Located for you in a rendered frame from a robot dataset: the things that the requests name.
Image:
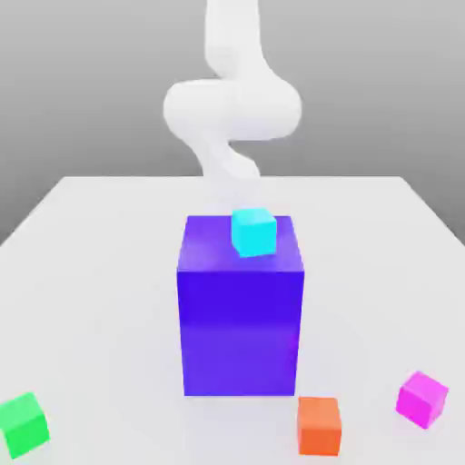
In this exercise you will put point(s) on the small orange cube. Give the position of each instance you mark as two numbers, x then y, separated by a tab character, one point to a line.
319	427

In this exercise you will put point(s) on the small cyan cube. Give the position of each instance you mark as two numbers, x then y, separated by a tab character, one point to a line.
253	234

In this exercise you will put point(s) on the small magenta cube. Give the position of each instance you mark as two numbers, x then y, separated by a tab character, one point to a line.
421	399

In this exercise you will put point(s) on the large purple box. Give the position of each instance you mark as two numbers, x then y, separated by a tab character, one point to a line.
239	327

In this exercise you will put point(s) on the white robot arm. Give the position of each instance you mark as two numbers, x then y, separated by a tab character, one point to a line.
232	109

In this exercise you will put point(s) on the small green cube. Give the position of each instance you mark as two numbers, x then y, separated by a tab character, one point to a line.
23	425

